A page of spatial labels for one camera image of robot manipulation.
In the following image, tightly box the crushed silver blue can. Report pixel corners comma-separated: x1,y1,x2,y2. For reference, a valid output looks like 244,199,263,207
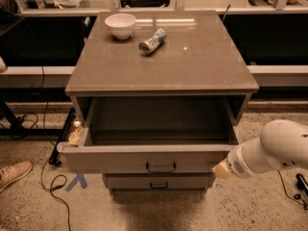
139,28,167,56

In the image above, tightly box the grey top drawer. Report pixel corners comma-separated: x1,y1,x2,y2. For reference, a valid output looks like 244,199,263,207
62,96,238,174

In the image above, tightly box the black top drawer handle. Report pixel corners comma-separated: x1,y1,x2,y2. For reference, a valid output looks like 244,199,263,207
145,163,177,173

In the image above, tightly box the black floor cable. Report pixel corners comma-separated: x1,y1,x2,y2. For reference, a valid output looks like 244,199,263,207
39,157,72,231
277,169,308,210

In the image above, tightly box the black floor cable right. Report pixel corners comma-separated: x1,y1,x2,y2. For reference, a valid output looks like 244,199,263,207
277,169,308,210

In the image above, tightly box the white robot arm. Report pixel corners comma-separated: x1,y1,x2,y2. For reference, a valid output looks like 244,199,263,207
212,119,308,179

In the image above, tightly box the white ceramic bowl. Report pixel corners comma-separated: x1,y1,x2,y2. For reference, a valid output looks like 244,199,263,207
105,13,137,39

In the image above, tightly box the tan shoe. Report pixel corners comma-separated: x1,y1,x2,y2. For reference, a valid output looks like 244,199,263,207
0,161,33,193

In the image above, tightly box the grey cabinet with glossy top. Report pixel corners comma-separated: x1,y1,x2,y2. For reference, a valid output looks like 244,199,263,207
64,10,260,197

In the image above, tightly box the black device on floor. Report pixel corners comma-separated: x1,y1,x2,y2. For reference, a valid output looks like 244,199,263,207
295,173,308,196

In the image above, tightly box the grey drawer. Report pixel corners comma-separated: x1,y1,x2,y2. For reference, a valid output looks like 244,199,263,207
62,96,238,174
102,173,215,191

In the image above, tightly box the black floor cable left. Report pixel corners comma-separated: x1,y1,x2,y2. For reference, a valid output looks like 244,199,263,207
39,157,72,231

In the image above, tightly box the black drawer handle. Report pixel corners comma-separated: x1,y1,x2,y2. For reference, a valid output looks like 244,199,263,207
145,163,177,173
149,182,168,190

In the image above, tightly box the black rack with snacks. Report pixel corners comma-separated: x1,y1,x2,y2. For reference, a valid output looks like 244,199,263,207
48,108,83,167

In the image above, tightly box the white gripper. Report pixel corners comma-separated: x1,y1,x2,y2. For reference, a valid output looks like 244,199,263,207
212,138,283,179

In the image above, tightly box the blue tape cross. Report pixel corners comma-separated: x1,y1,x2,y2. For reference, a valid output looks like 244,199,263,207
65,173,88,192

